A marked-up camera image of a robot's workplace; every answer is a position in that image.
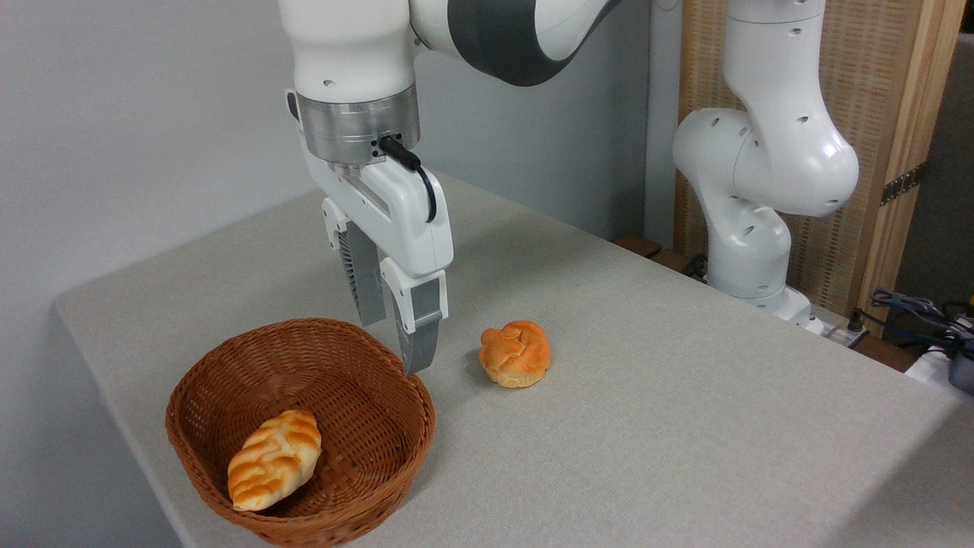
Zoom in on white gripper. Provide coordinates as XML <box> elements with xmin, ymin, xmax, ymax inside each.
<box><xmin>303</xmin><ymin>143</ymin><xmax>456</xmax><ymax>376</ymax></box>

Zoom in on long striped bread loaf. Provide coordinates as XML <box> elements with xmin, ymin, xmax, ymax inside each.
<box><xmin>227</xmin><ymin>409</ymin><xmax>323</xmax><ymax>512</ymax></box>

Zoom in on round orange bread bun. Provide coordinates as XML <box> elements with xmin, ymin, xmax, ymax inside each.
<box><xmin>478</xmin><ymin>320</ymin><xmax>553</xmax><ymax>390</ymax></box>

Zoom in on brown wicker basket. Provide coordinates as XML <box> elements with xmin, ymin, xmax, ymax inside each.
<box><xmin>165</xmin><ymin>317</ymin><xmax>437</xmax><ymax>548</ymax></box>

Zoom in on brown wooden base board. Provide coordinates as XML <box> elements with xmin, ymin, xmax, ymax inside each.
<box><xmin>612</xmin><ymin>233</ymin><xmax>710</xmax><ymax>281</ymax></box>

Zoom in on dark metal screen hinge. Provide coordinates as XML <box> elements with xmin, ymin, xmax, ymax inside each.
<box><xmin>880</xmin><ymin>163</ymin><xmax>928</xmax><ymax>207</ymax></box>

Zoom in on wooden rattan folding screen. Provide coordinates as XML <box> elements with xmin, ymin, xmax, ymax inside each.
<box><xmin>673</xmin><ymin>0</ymin><xmax>968</xmax><ymax>340</ymax></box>

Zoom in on grey blue box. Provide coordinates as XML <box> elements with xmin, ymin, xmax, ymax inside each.
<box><xmin>948</xmin><ymin>349</ymin><xmax>974</xmax><ymax>396</ymax></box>

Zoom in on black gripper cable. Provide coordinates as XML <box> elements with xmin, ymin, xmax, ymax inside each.
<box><xmin>380</xmin><ymin>136</ymin><xmax>439</xmax><ymax>224</ymax></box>

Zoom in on tangled dark cables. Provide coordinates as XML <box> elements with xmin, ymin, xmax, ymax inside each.
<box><xmin>870</xmin><ymin>287</ymin><xmax>974</xmax><ymax>352</ymax></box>

